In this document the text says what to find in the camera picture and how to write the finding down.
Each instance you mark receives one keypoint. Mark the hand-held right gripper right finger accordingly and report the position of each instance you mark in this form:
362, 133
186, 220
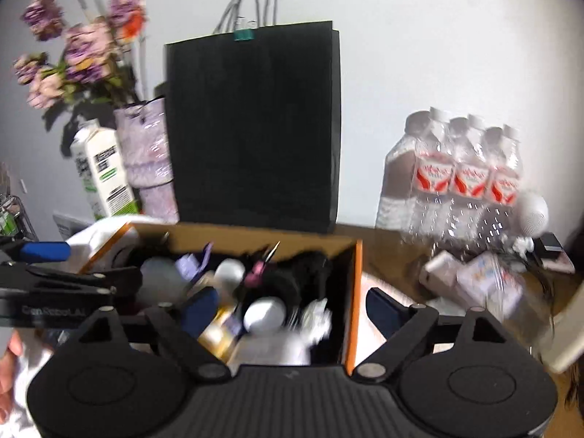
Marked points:
381, 312

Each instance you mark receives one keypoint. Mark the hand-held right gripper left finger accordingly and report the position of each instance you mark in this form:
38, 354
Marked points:
203, 309

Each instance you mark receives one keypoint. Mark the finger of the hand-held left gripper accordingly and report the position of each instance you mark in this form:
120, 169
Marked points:
43, 251
91, 279

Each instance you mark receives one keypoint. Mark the orange-edged cardboard box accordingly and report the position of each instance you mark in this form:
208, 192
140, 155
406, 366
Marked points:
352, 283

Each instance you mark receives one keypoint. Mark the white box with orange trim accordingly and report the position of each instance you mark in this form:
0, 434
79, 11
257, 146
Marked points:
105, 237

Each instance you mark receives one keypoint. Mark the wooden desktop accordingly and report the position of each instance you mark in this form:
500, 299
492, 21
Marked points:
388, 255

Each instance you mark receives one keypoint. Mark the person's left hand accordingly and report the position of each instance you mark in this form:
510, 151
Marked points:
7, 369

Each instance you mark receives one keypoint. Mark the yellow packet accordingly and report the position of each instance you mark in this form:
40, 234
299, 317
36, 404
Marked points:
223, 331

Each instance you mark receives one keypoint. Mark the white booklet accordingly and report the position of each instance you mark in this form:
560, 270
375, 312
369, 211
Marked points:
68, 224

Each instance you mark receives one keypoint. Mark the small purple packet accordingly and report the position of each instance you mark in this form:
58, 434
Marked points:
191, 265

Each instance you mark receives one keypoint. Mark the white cloth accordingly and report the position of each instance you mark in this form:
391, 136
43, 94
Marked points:
34, 357

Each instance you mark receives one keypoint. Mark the small white round cap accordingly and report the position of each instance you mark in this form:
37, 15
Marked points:
229, 271

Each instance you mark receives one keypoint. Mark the translucent white plastic bottle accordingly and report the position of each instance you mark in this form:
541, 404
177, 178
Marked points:
162, 278

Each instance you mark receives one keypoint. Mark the white round ball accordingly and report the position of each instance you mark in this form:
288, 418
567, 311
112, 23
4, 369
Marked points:
263, 315

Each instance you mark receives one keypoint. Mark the pink hair clip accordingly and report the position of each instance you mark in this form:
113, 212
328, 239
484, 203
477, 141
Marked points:
256, 273

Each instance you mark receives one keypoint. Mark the crumpled white tissue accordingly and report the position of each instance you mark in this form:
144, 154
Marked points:
315, 324

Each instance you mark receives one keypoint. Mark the small white box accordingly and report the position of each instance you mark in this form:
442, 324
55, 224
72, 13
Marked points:
442, 273

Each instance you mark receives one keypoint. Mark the black fluffy cloth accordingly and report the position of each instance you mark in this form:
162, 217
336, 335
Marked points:
305, 273

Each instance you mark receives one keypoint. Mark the white green milk carton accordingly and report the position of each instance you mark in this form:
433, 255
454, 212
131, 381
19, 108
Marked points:
105, 169

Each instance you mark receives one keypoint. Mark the clear plastic packet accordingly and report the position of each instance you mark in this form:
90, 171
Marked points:
490, 280

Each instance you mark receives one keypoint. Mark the pale purple vase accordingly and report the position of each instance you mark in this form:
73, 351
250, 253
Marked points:
148, 159

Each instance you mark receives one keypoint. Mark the pack of water bottles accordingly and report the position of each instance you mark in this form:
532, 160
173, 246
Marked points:
465, 178

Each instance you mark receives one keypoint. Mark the white round speaker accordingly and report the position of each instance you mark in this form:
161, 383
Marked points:
531, 212

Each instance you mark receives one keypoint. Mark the pink black device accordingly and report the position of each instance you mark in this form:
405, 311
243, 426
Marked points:
554, 251

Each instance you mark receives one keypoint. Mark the white panel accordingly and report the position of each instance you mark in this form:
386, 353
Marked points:
568, 342

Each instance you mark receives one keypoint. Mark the black paper bag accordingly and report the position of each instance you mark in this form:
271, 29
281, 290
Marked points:
251, 123

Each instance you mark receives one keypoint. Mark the pink purple flower bouquet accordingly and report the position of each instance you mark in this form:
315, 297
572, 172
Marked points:
86, 50

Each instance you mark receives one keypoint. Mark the teal binder clip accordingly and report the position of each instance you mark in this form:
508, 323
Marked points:
244, 34

